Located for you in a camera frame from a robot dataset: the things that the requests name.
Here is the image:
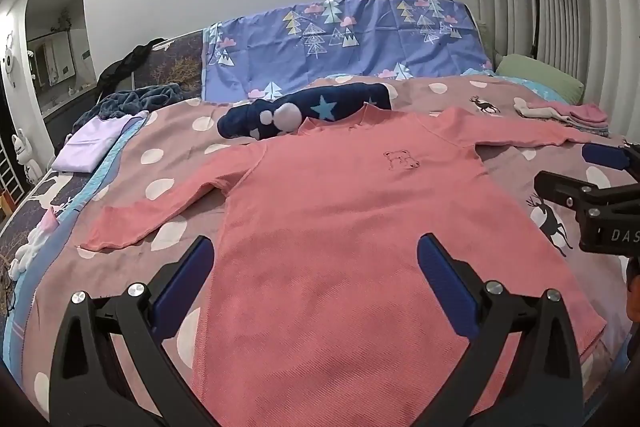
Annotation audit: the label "coral pink long-sleeve shirt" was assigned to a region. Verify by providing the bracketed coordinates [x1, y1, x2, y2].
[84, 105, 605, 426]

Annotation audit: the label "folded pink clothes stack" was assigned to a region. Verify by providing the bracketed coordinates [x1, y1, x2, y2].
[527, 101, 610, 136]

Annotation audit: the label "white socks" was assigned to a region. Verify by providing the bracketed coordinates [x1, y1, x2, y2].
[513, 98, 570, 124]

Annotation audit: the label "turquoise sheet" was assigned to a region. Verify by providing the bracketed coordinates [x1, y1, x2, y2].
[462, 68, 566, 103]

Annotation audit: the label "green pillow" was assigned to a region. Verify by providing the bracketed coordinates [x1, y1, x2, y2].
[496, 54, 585, 104]

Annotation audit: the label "white plush toy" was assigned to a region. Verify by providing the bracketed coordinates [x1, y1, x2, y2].
[9, 207, 60, 282]

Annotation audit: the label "folded lavender cloth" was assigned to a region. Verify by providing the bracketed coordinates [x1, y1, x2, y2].
[51, 110, 149, 173]

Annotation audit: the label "mauve polka-dot bedspread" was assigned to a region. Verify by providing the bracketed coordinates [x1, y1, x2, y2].
[11, 74, 634, 419]

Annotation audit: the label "dark teal fuzzy blanket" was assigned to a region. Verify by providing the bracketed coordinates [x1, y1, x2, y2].
[70, 82, 186, 134]

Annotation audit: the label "navy star-pattern garment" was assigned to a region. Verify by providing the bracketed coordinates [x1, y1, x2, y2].
[217, 82, 393, 140]

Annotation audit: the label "black garment on headboard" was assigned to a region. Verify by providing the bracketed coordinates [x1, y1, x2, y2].
[96, 38, 164, 102]

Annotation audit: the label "blue tree-print sheet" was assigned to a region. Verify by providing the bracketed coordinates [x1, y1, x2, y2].
[202, 0, 491, 103]

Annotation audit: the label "dark floral headboard panel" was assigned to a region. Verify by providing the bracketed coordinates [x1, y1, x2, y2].
[132, 29, 203, 98]

